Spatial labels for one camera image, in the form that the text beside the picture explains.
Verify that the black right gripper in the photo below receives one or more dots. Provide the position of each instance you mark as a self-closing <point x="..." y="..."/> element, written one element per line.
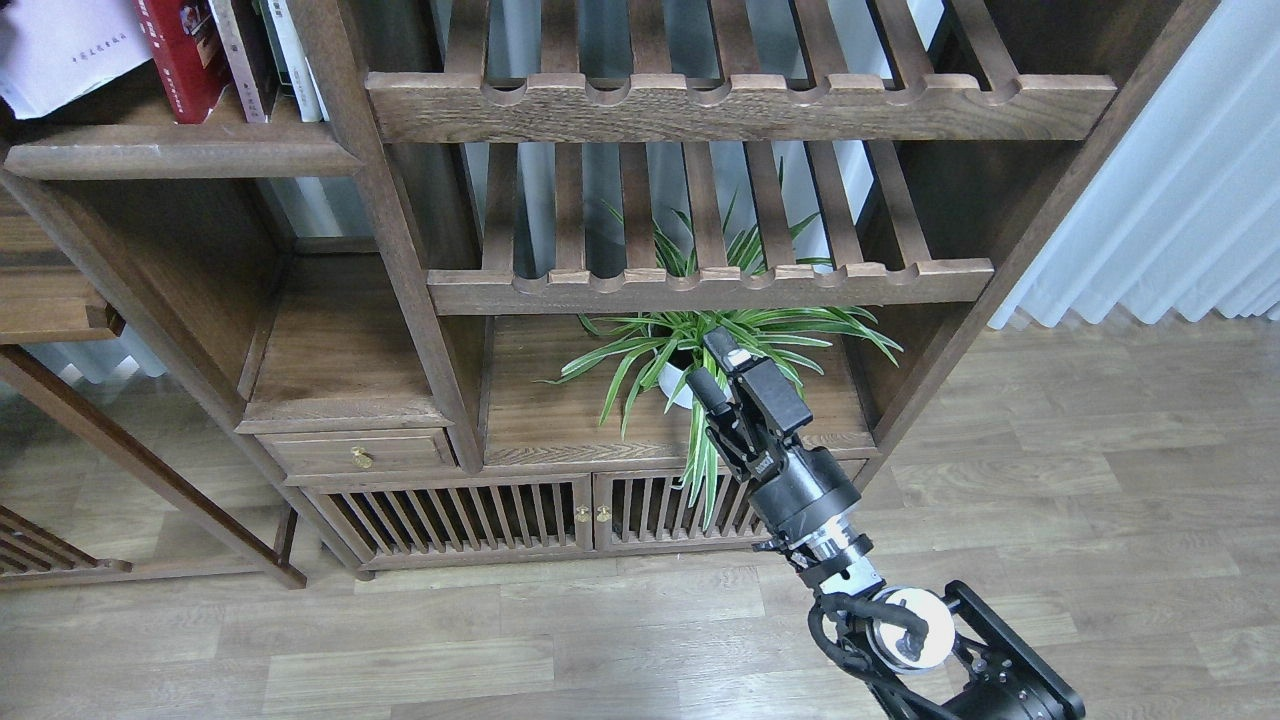
<point x="803" y="496"/>

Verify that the maroon book white characters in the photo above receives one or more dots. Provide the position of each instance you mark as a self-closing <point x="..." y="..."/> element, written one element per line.
<point x="245" y="40"/>

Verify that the red book with photo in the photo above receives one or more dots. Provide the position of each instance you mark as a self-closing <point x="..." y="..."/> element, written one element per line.
<point x="189" y="58"/>

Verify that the white paperback book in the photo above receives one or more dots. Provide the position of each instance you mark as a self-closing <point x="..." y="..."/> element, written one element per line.
<point x="53" y="52"/>

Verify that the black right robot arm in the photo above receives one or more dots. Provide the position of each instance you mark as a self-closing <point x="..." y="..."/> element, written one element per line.
<point x="921" y="654"/>

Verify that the upright white books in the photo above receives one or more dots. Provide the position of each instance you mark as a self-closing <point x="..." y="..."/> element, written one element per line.
<point x="284" y="33"/>

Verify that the white plant pot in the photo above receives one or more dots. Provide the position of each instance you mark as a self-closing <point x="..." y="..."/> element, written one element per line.
<point x="670" y="378"/>

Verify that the green spider plant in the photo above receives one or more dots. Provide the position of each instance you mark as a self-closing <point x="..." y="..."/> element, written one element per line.
<point x="642" y="343"/>

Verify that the dark wooden bookshelf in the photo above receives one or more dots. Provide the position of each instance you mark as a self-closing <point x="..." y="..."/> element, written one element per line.
<point x="402" y="276"/>

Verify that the brass drawer knob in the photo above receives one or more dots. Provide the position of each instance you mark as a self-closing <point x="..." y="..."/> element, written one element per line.
<point x="361" y="458"/>

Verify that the white curtain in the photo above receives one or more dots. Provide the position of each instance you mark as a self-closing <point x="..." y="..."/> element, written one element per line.
<point x="1184" y="217"/>

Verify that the wooden side furniture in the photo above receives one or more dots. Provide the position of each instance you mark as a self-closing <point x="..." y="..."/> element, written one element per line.
<point x="45" y="299"/>

